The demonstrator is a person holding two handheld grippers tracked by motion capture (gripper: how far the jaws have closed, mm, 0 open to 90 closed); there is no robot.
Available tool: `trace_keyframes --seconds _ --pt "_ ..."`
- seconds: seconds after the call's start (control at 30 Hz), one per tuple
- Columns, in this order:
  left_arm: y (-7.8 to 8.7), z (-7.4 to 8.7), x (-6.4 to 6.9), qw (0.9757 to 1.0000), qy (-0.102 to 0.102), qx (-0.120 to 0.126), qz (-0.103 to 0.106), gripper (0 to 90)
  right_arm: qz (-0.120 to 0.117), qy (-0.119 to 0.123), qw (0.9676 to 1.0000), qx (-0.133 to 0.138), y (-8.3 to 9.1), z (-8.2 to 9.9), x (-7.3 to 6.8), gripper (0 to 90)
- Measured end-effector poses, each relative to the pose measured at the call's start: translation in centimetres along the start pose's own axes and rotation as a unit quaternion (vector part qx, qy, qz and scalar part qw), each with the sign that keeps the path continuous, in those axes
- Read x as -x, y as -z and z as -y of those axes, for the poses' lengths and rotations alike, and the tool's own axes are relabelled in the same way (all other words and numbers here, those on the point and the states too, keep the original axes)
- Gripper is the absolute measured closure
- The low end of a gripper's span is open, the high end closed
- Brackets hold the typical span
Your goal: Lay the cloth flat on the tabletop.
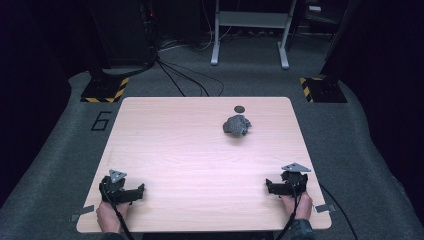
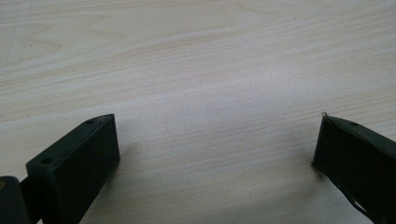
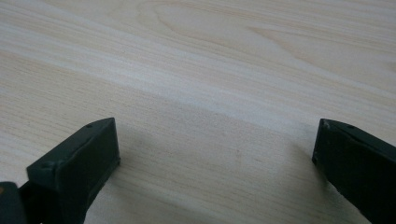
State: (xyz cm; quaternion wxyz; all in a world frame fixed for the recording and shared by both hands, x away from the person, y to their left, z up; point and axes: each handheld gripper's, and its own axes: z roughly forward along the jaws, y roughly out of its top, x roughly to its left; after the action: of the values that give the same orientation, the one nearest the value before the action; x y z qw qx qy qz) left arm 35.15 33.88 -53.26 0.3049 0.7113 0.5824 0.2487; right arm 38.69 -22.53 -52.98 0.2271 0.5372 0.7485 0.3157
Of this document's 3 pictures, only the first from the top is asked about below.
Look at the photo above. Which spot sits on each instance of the dark round table hole cover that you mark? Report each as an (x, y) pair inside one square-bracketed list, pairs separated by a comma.
[(239, 109)]

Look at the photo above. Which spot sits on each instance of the grey speckled towel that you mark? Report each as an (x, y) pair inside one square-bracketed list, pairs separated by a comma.
[(237, 125)]

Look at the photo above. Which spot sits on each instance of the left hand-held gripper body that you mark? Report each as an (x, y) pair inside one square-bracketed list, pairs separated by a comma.
[(113, 190)]

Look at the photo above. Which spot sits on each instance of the grey tape strip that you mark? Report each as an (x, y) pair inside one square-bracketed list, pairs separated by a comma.
[(81, 213), (325, 208)]

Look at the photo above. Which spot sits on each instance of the person's right hand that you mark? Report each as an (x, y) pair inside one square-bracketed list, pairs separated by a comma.
[(300, 206)]

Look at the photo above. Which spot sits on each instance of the black base with hazard tape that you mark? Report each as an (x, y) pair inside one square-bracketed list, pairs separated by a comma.
[(105, 90), (325, 90)]

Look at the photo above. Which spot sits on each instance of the dark cabinet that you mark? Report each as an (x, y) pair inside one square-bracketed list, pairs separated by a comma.
[(123, 33)]

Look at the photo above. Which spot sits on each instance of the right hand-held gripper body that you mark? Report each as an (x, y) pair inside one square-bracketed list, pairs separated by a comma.
[(295, 181)]

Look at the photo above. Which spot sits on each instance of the white metal stand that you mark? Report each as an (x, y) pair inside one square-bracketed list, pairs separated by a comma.
[(251, 19)]

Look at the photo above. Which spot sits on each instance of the person's left hand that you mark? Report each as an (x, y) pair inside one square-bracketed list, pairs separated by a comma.
[(110, 216)]

